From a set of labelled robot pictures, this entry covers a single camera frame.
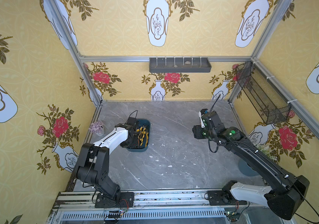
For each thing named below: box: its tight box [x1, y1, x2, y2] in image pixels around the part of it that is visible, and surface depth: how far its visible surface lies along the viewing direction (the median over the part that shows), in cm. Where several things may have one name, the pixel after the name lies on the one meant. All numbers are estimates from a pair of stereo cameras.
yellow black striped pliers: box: [136, 126, 149, 147], surface depth 99 cm
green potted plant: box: [255, 138, 284, 163], surface depth 83 cm
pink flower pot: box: [88, 121, 105, 136], surface depth 94 cm
